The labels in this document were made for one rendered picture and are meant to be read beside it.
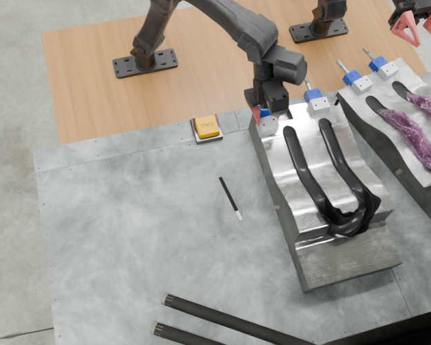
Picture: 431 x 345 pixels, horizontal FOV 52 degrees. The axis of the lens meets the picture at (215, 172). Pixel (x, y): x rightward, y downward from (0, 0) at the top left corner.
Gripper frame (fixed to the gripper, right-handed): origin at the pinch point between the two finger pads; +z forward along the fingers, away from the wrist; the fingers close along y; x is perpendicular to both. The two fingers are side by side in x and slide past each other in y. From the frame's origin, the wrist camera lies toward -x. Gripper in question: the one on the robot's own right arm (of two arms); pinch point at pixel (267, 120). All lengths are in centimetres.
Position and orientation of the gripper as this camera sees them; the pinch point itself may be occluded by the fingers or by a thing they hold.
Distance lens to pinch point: 120.1
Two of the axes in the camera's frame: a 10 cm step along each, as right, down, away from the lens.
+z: 1.2, 6.9, 7.1
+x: -2.5, -6.8, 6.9
